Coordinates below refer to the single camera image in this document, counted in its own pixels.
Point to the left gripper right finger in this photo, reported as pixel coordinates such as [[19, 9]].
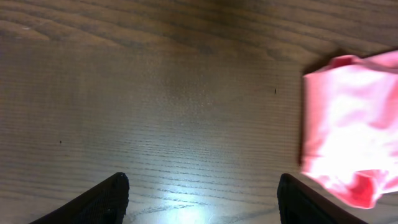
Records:
[[299, 204]]

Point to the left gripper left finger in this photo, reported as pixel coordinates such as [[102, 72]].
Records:
[[105, 203]]

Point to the pink printed shirt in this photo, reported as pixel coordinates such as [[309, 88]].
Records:
[[350, 128]]

